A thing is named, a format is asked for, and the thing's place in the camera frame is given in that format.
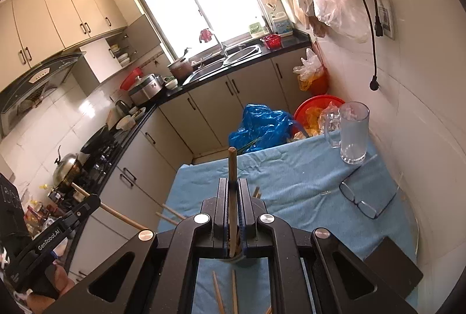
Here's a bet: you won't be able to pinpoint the white detergent jug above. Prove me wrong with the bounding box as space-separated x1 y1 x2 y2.
271 12 294 36

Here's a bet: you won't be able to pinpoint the red plastic basin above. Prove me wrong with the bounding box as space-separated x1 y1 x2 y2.
293 95 346 138

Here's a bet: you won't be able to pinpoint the black wok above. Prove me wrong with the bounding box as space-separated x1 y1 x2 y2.
80 125 110 155

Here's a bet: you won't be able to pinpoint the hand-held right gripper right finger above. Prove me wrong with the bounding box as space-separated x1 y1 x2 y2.
236 179 419 314

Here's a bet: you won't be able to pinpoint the group of condiment bottles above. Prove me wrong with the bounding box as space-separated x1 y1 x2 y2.
22 183 73 238

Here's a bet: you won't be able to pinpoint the black smartphone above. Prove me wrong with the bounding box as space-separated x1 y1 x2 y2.
364 237 424 302

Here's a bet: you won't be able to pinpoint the purple framed eyeglasses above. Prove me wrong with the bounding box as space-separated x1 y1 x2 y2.
320 154 398 220

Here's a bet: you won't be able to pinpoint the blue plastic bag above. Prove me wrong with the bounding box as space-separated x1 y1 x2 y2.
229 104 303 155

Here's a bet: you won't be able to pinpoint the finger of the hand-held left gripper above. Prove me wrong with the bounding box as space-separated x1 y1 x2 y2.
60 194 101 229

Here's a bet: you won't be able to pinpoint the short black power cable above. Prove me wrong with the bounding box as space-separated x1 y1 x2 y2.
365 0 385 37

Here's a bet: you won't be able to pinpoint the black kitchen countertop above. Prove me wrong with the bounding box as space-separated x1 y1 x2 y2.
25 28 314 238

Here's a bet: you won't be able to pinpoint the clear glass mug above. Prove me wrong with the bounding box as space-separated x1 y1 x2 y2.
323 102 370 165

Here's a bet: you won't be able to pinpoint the white wall box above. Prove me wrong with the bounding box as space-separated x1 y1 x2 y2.
377 0 396 40

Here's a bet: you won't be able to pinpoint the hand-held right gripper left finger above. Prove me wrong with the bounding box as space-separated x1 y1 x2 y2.
63 179 231 314

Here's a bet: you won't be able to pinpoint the black range hood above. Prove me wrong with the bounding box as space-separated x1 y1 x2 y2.
0 52 86 138

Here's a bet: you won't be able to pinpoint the black gas stove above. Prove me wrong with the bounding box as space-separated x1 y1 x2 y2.
84 139 121 180

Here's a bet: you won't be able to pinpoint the beige upper cabinets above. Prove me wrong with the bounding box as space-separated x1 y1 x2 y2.
0 0 161 82

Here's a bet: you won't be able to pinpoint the steel lidded pot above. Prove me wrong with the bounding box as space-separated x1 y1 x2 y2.
53 146 86 191

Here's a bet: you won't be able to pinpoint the single wooden chopstick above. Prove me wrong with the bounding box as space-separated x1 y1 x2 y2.
228 147 238 258
71 182 147 231

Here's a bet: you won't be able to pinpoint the person's left hand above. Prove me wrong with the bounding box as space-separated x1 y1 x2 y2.
27 264 76 314

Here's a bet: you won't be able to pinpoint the long black power cable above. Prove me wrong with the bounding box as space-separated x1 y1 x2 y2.
351 0 380 92

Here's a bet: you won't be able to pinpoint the orange and white plastic bag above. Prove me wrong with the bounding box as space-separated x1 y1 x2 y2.
294 48 328 94

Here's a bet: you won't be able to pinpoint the blue table cloth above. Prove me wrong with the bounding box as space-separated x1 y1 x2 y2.
165 130 419 314

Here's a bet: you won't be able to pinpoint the small red basket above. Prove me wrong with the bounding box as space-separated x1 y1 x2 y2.
260 34 283 49

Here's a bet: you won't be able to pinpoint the silver rice cooker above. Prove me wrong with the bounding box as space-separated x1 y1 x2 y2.
128 72 164 107

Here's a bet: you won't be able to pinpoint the steel kitchen sink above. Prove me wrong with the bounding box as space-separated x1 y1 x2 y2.
184 45 263 85

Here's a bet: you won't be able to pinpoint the brown cooking pot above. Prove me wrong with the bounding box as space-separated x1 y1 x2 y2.
167 57 194 80

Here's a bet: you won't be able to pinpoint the steel faucet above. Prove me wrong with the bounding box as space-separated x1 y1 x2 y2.
215 32 228 57

